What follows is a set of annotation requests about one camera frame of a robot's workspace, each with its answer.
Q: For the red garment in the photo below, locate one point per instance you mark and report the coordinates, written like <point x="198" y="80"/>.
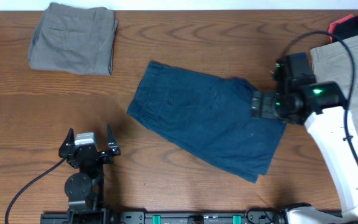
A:
<point x="332" y="26"/>

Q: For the navy blue shorts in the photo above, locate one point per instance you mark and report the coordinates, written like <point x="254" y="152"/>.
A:
<point x="209" y="117"/>

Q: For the black garment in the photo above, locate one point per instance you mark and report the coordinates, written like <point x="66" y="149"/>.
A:
<point x="351" y="28"/>

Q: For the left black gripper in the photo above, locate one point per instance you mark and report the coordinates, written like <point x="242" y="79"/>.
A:
<point x="107" y="158"/>

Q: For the folded grey shorts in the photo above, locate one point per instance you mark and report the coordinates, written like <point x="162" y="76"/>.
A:
<point x="74" y="40"/>

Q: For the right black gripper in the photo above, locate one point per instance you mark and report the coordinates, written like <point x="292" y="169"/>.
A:
<point x="266" y="96"/>

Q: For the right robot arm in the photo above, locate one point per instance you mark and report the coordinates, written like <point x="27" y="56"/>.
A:
<point x="322" y="109"/>

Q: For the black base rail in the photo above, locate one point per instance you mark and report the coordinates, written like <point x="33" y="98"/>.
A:
<point x="248" y="217"/>

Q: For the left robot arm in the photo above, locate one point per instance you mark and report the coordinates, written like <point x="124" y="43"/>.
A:
<point x="85" y="189"/>

